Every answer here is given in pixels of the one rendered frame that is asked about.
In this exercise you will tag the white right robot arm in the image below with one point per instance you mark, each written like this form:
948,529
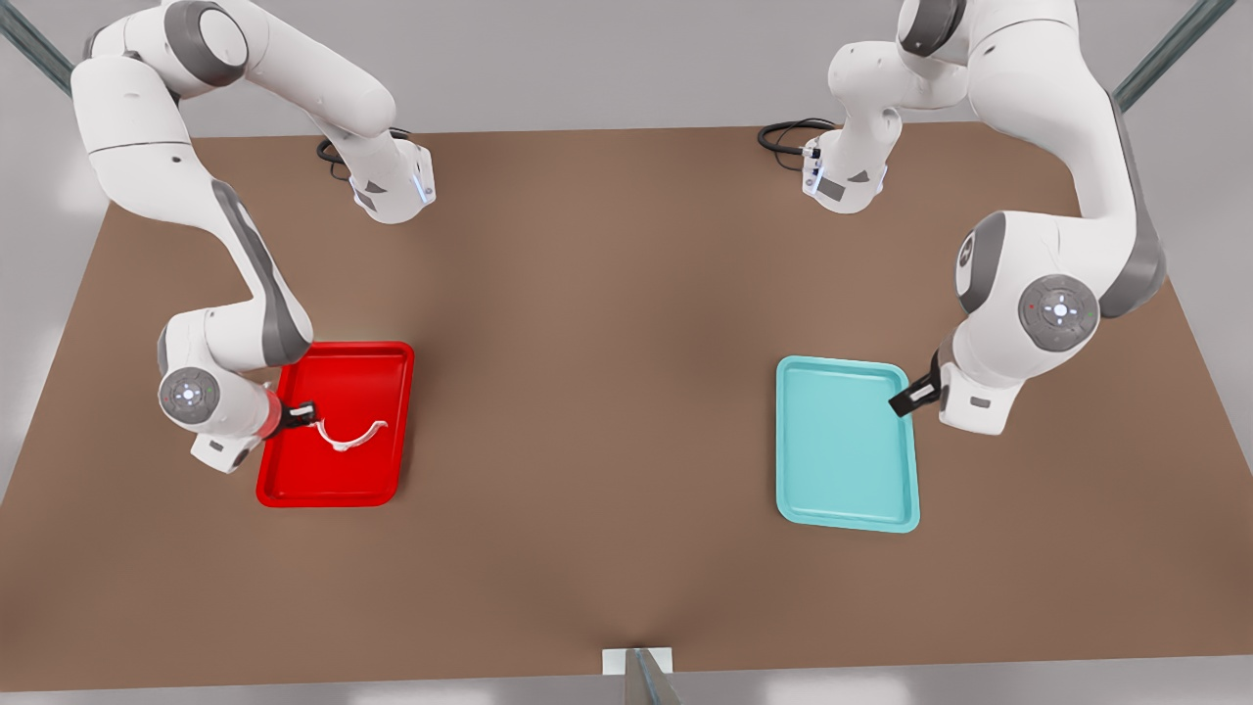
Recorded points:
147,127

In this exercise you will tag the silver frame post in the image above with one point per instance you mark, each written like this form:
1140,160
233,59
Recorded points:
34,39
1170,49
646,678

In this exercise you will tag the red plastic tray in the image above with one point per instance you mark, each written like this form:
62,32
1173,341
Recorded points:
338,421

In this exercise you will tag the teal plastic tray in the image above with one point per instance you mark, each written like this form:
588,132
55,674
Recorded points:
847,446

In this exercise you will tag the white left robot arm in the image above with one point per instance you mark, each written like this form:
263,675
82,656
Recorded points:
1057,127

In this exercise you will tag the white drainage pipe clamp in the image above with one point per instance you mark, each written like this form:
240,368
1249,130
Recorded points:
350,437

